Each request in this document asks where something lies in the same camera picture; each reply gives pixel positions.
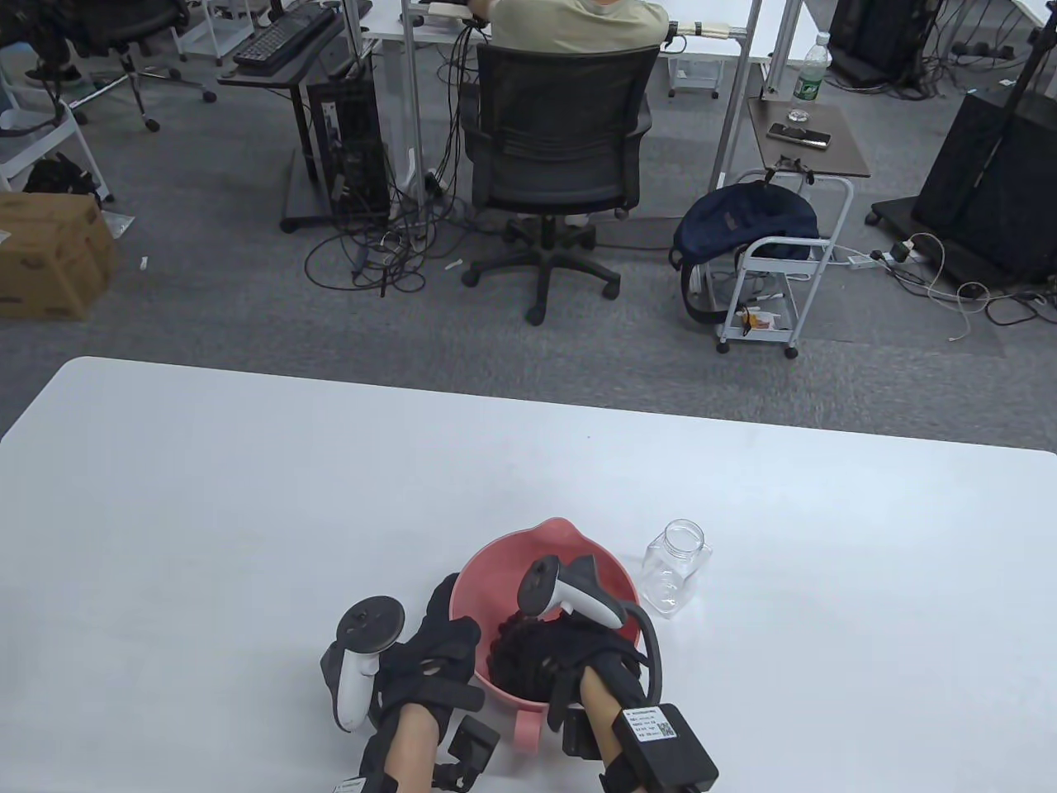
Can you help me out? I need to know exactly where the person's right hand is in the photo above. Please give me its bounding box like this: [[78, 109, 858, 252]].
[[487, 616, 650, 732]]

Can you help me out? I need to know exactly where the person's left hand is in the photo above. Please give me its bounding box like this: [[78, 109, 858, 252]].
[[376, 572, 486, 729]]

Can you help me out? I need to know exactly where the pink salad bowl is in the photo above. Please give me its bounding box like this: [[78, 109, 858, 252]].
[[450, 518, 643, 753]]

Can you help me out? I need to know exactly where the clear plastic jar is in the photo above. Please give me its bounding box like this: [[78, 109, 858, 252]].
[[642, 519, 713, 620]]

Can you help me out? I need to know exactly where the black right forearm band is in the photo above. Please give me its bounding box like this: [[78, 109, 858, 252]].
[[599, 702, 719, 793]]

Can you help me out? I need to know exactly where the person's left forearm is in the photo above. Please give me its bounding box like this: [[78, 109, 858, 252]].
[[380, 704, 443, 793]]

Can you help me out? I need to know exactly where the person's right forearm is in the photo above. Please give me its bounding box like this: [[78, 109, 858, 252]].
[[577, 666, 635, 776]]

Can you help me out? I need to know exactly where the grey white right controller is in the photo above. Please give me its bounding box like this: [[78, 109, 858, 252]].
[[517, 555, 632, 631]]

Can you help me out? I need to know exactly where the grey white controller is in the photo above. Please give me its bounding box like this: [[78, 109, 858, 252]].
[[517, 555, 632, 631], [320, 596, 407, 734]]

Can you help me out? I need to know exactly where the grey white left controller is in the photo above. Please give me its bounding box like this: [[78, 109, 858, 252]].
[[320, 596, 407, 734]]

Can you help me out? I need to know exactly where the white rolling cart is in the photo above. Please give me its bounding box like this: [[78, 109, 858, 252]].
[[717, 169, 855, 359]]

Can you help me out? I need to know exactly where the navy blue backpack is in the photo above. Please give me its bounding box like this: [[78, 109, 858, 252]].
[[671, 183, 820, 325]]

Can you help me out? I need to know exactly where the white power strip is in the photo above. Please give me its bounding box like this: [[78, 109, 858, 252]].
[[842, 246, 919, 270]]

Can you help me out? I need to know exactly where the black computer tower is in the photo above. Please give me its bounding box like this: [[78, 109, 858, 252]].
[[307, 74, 391, 221]]

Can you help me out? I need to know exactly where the dark rolling keyboard stand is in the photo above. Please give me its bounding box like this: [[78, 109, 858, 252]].
[[217, 8, 374, 233]]

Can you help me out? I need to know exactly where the black mesh office chair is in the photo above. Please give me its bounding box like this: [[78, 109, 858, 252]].
[[460, 43, 661, 325]]

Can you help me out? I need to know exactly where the brown cardboard box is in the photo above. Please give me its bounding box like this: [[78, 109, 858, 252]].
[[0, 192, 125, 321]]

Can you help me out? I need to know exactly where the brown side table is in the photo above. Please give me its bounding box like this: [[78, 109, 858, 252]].
[[747, 97, 873, 180]]

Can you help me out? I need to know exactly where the black smartphone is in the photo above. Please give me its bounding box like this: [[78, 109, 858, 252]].
[[766, 122, 832, 150]]

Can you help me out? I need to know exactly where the black bag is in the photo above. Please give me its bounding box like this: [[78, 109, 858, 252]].
[[23, 153, 105, 204]]

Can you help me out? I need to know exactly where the green label water bottle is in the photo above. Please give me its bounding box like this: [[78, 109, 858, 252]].
[[787, 31, 833, 124]]

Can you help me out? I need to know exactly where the black keyboard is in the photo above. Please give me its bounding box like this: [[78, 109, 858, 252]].
[[233, 7, 338, 69]]

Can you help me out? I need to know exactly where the black swivel chair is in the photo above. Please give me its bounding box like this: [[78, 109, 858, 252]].
[[0, 0, 218, 133]]

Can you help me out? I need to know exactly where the black stand pole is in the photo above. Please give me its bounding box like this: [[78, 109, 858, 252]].
[[958, 25, 1057, 240]]

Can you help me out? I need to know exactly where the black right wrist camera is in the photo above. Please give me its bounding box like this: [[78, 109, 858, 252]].
[[561, 710, 604, 761]]

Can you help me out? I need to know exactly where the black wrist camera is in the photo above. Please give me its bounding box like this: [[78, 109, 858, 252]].
[[561, 710, 604, 761], [431, 715, 501, 790]]

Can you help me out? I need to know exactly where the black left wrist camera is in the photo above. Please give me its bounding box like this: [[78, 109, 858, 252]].
[[431, 715, 501, 790]]

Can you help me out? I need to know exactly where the grey right wrist cable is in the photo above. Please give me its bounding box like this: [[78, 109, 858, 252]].
[[623, 603, 664, 707]]

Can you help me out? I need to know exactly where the tangle of black cables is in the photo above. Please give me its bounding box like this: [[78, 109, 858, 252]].
[[304, 165, 465, 298]]

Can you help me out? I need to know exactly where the white floor cable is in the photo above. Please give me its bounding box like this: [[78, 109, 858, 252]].
[[907, 234, 993, 344]]

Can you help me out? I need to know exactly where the white metal frame desk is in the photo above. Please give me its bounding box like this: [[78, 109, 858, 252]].
[[359, 0, 807, 207]]

